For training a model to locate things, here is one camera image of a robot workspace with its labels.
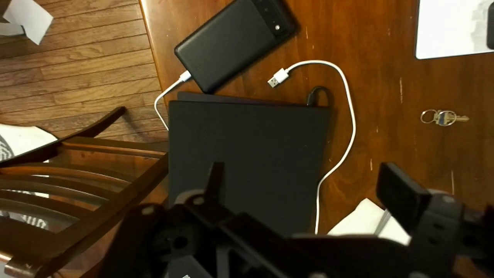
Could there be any black laptop power cable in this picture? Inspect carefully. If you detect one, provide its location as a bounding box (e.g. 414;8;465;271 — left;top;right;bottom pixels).
304;85;334;110

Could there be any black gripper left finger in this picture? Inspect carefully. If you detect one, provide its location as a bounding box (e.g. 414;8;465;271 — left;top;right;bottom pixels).
204;161;227;206

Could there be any black smartphone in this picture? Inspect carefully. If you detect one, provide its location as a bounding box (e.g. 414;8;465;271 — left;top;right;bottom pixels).
173;0;301;96

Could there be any white folded paper scrap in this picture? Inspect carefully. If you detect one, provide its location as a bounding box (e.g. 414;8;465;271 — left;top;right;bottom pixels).
0;0;56;47

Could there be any metal key ring with keys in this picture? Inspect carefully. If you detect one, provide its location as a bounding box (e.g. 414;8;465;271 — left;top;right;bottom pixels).
419;107;471;129

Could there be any black stapler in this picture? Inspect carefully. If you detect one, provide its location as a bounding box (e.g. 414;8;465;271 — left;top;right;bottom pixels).
485;0;494;51

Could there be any grey pen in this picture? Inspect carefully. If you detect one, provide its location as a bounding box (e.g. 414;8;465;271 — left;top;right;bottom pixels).
374;207;394;240

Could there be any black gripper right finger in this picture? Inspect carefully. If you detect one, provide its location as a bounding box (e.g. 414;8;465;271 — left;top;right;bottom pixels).
375;161;436;237

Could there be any white USB cable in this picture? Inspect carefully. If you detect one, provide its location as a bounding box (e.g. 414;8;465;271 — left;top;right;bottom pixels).
151;59;358;237

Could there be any black laptop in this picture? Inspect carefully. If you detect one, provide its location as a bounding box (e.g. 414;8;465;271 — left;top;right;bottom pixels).
167;90;337;240

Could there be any white printed paper sheet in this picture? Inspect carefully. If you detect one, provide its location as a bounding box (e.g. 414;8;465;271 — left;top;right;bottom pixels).
0;123;60;164

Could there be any dark wooden chair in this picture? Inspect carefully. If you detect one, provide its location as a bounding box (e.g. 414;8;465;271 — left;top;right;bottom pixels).
0;106;172;278

